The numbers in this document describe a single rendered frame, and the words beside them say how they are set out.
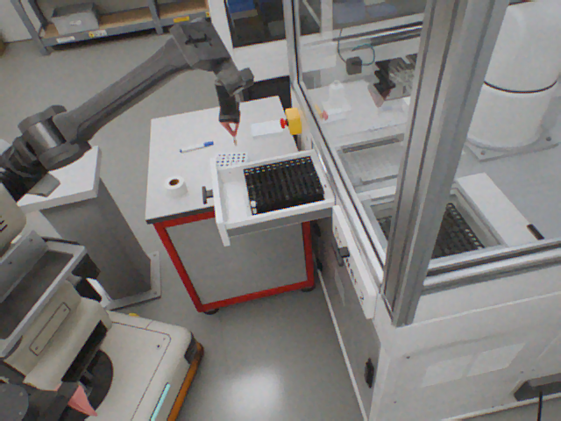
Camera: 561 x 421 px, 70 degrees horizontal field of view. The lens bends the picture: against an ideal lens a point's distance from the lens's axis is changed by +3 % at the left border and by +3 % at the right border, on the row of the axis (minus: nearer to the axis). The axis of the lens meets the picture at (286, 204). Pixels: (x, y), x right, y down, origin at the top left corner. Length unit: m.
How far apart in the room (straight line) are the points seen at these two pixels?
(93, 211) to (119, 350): 0.55
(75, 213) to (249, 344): 0.92
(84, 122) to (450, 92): 0.68
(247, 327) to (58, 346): 0.96
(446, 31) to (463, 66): 0.04
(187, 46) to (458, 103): 0.50
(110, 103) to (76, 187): 0.85
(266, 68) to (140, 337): 1.26
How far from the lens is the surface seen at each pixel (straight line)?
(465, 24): 0.43
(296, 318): 1.93
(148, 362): 1.68
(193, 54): 0.79
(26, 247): 1.03
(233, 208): 1.24
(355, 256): 0.97
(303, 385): 1.82
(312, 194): 1.15
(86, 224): 1.82
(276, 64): 1.90
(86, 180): 1.69
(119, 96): 0.85
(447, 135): 0.50
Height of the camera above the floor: 1.71
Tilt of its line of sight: 46 degrees down
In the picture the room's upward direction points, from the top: 8 degrees counter-clockwise
